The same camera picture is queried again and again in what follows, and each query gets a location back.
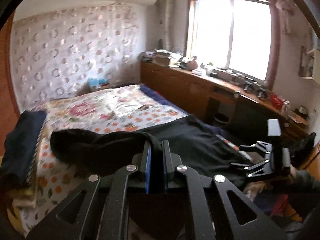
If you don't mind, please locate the black t-shirt with white print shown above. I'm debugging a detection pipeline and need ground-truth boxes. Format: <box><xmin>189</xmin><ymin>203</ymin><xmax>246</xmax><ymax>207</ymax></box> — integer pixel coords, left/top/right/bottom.
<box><xmin>49</xmin><ymin>114</ymin><xmax>253</xmax><ymax>240</ymax></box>

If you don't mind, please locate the person's right hand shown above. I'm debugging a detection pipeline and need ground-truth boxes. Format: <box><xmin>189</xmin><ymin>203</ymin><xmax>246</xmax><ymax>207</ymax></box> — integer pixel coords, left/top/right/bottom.
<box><xmin>288</xmin><ymin>165</ymin><xmax>298</xmax><ymax>184</ymax></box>

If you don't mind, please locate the red package on sideboard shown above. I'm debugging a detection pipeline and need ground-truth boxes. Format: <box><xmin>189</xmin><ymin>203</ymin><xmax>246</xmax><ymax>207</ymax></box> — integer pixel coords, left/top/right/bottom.
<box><xmin>270</xmin><ymin>94</ymin><xmax>284</xmax><ymax>110</ymax></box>

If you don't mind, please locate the long wooden sideboard cabinet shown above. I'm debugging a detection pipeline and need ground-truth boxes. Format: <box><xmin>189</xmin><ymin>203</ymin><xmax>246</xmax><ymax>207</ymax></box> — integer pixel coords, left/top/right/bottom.
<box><xmin>140</xmin><ymin>62</ymin><xmax>307</xmax><ymax>141</ymax></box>

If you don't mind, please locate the floral bed quilt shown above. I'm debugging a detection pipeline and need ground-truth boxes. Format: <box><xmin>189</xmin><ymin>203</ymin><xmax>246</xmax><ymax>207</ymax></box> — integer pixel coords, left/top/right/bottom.
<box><xmin>7</xmin><ymin>85</ymin><xmax>186</xmax><ymax>236</ymax></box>

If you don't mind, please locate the pink figurine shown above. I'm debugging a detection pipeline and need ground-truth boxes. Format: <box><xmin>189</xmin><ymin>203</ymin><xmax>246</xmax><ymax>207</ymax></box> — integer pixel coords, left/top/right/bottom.
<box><xmin>187</xmin><ymin>56</ymin><xmax>198</xmax><ymax>71</ymax></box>

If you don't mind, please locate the stack of books and papers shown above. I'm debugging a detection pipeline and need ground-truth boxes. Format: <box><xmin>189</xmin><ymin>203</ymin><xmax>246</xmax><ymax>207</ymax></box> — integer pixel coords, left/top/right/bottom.
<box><xmin>140</xmin><ymin>49</ymin><xmax>183</xmax><ymax>67</ymax></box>

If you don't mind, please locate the blue tissue pack box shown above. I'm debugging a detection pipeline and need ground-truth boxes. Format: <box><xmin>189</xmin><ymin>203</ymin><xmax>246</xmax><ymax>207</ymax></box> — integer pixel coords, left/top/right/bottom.
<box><xmin>87</xmin><ymin>77</ymin><xmax>110</xmax><ymax>92</ymax></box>

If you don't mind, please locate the dark navy folded garment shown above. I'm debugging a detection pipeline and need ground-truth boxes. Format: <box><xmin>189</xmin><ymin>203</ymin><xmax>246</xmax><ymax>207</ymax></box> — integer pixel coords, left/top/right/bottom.
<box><xmin>1</xmin><ymin>111</ymin><xmax>47</xmax><ymax>191</ymax></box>

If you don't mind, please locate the sheer circle-pattern curtain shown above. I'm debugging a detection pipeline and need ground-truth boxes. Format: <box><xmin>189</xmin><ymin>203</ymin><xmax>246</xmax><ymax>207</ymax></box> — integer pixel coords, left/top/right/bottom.
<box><xmin>10</xmin><ymin>3</ymin><xmax>141</xmax><ymax>111</ymax></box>

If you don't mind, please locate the wall shelf with items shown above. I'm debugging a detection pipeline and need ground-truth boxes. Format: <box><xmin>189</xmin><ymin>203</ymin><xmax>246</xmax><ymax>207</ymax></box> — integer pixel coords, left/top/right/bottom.
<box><xmin>298</xmin><ymin>29</ymin><xmax>320</xmax><ymax>83</ymax></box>

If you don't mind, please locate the window with red frame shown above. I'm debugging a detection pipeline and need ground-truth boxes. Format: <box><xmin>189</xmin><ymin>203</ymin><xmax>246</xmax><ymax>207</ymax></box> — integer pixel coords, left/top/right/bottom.
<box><xmin>185</xmin><ymin>0</ymin><xmax>280</xmax><ymax>89</ymax></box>

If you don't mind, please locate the hanging pink wall ornament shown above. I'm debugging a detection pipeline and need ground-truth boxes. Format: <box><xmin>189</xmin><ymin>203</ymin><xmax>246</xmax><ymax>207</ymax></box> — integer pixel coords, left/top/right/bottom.
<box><xmin>276</xmin><ymin>0</ymin><xmax>295</xmax><ymax>36</ymax></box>

